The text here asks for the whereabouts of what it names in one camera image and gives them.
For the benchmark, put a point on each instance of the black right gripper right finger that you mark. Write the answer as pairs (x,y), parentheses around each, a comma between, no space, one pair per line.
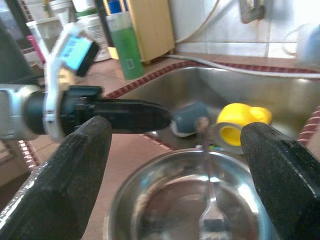
(282,180)

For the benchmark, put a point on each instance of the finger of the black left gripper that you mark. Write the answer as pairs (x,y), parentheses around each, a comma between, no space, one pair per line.
(135,117)

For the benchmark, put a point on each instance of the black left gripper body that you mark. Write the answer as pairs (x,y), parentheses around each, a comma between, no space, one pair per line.
(75,107)

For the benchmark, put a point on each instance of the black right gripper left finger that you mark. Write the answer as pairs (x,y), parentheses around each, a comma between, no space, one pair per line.
(62,180)

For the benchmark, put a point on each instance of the blue grey mug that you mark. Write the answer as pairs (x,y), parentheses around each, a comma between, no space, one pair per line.
(187,120)

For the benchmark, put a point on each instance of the yellow plastic cup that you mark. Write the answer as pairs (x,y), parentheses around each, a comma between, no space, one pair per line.
(240,115)

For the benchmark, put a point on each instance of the green dish soap bottle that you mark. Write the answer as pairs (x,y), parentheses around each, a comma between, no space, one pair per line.
(127,50)

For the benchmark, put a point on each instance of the white plastic jar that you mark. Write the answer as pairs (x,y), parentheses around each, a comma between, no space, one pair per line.
(96,35)

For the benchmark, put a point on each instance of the steel fork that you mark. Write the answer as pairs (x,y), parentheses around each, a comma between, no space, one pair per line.
(212,220)

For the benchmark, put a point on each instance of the shallow steel bowl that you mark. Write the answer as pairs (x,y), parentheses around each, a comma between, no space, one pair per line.
(175,200)

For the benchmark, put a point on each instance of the beige water purifier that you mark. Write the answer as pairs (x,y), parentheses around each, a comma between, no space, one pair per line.
(152,27)

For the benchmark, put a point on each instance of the steel sink basin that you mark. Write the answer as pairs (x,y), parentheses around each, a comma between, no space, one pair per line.
(250,90)

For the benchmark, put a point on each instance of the white tube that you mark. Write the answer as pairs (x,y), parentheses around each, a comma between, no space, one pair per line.
(200,27)

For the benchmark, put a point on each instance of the small white toothbrush cup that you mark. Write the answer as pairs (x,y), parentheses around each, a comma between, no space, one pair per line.
(308,45)

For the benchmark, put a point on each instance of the hanging metal utensil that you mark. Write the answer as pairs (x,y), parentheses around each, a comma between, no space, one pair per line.
(251,11)

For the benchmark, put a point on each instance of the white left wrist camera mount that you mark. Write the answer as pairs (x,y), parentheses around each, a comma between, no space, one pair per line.
(52,75)

